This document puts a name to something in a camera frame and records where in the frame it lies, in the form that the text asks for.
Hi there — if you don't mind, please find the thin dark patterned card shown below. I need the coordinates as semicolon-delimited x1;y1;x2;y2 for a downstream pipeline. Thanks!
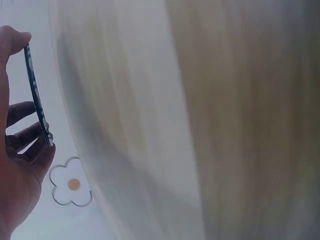
23;42;56;149

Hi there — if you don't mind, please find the person's left hand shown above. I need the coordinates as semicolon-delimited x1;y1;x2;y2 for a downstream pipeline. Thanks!
0;24;57;240

